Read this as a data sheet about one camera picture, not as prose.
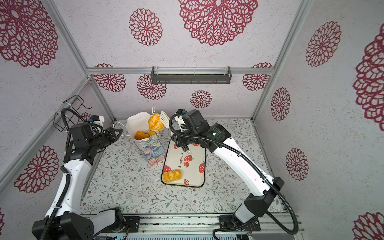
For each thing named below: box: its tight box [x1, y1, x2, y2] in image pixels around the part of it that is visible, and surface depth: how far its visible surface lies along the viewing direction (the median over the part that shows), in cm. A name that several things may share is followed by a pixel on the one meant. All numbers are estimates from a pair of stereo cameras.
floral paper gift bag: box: [126, 111, 166, 167], surface depth 89 cm
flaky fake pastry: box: [163, 170, 182, 183], surface depth 87 cm
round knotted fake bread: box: [148, 113, 164, 132], surface depth 74 cm
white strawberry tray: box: [161, 139, 206, 188], surface depth 96 cm
